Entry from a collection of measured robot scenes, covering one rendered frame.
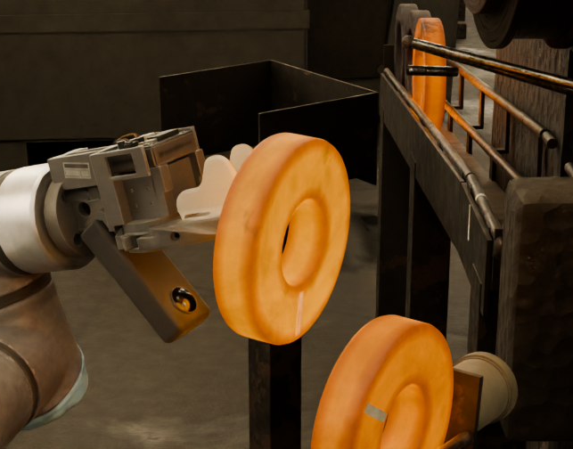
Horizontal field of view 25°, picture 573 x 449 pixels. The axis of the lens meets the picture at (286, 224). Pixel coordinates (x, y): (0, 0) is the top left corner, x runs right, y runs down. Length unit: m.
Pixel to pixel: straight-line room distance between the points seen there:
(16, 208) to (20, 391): 0.15
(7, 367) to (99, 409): 1.43
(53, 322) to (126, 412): 1.35
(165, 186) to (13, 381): 0.22
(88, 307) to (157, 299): 1.94
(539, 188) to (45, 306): 0.45
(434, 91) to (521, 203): 0.90
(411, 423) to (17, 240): 0.35
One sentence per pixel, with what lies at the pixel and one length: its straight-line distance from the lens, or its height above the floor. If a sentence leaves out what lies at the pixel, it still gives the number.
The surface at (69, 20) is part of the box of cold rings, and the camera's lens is 3.77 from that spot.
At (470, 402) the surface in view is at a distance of 1.01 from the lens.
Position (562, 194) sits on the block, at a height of 0.80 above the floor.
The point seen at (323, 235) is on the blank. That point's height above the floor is 0.82.
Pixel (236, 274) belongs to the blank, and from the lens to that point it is 0.90.
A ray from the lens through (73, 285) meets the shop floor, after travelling 3.09.
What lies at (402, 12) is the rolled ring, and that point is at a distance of 2.44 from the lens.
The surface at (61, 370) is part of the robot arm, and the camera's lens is 1.15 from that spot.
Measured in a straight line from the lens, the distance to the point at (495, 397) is 1.06.
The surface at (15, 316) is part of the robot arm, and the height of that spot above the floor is 0.71.
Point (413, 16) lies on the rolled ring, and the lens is 2.26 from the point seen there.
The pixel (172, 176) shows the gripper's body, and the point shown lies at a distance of 1.00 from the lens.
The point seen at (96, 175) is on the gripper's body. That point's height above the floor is 0.86.
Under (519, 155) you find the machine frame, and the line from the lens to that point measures 1.69.
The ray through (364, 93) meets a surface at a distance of 1.86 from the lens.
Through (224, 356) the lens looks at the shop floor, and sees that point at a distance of 2.70.
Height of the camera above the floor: 1.16
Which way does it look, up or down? 20 degrees down
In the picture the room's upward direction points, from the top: straight up
